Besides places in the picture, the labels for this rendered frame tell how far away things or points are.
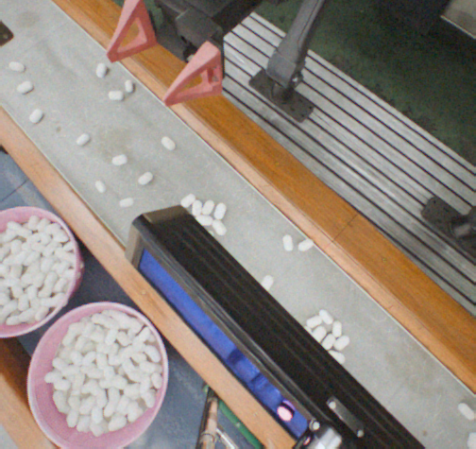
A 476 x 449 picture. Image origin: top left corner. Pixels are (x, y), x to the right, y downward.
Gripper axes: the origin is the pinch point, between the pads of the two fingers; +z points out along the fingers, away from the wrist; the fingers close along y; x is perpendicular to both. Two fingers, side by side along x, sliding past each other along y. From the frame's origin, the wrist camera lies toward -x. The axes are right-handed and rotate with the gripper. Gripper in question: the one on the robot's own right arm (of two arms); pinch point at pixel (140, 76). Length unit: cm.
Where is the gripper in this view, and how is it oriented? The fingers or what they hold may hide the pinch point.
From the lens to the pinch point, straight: 37.1
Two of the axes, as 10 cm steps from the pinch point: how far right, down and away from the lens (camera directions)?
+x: -0.2, 2.5, 9.7
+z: -6.6, 7.3, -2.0
